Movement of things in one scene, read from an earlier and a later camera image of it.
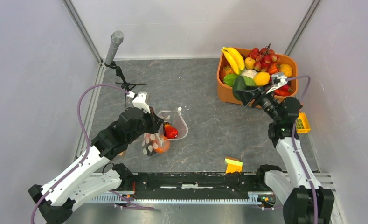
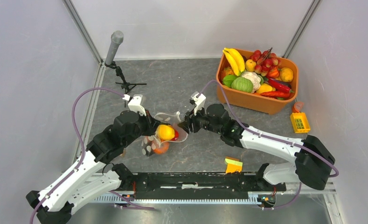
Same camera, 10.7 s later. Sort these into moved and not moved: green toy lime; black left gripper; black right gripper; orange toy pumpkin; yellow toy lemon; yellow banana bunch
Moved: black right gripper; yellow toy lemon
Not moved: black left gripper; yellow banana bunch; green toy lime; orange toy pumpkin
